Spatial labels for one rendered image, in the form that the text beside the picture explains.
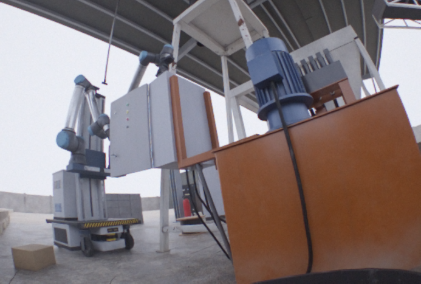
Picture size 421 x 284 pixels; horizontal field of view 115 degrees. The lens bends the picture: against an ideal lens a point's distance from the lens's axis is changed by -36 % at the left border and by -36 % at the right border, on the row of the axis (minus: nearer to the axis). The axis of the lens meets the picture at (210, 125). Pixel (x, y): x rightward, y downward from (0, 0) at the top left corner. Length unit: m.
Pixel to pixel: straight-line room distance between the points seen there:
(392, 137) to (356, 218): 0.28
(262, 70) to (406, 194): 0.68
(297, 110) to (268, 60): 0.22
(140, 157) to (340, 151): 1.10
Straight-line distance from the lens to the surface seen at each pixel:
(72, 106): 2.06
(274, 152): 0.76
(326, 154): 0.73
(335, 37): 4.48
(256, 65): 0.84
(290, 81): 0.85
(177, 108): 1.25
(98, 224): 1.93
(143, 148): 1.35
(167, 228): 1.84
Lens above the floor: 0.41
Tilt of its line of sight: 20 degrees up
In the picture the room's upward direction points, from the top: 10 degrees counter-clockwise
